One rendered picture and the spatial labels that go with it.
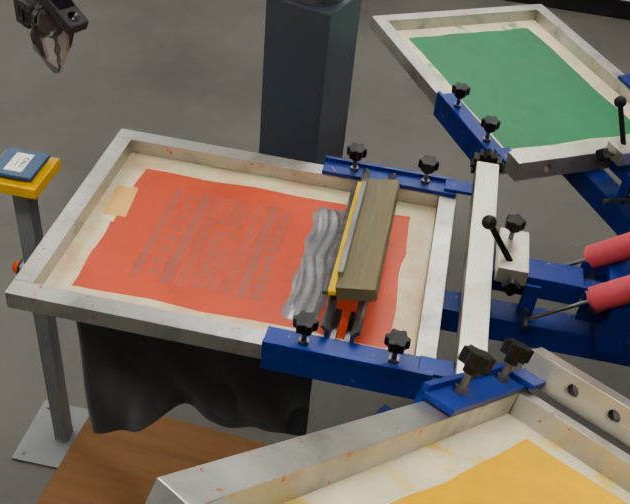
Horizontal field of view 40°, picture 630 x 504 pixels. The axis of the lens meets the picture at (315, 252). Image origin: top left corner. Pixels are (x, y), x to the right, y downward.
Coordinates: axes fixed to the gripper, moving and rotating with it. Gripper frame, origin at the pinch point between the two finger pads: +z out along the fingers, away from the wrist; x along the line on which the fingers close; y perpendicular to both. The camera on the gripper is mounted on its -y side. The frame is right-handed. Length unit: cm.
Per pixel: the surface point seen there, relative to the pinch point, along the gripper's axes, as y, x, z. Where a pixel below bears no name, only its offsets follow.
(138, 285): -37.7, 11.8, 26.9
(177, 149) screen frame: -10.2, -21.3, 23.7
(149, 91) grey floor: 151, -136, 121
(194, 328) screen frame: -56, 14, 24
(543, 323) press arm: -96, -43, 32
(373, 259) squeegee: -70, -18, 17
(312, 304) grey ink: -64, -9, 27
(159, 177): -12.7, -13.9, 26.7
